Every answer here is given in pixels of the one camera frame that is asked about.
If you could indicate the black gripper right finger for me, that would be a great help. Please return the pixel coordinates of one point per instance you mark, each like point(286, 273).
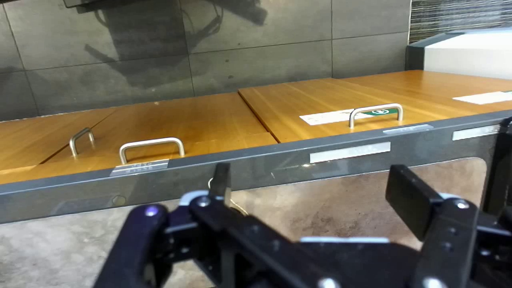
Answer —
point(412, 198)

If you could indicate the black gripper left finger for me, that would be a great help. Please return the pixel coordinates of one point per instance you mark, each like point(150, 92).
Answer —
point(220, 184)

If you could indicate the silver drawer handle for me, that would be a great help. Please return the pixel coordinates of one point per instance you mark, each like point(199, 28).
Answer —
point(126, 147)

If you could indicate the silver side cabinet handle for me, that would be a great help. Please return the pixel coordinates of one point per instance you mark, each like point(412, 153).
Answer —
point(87, 132)

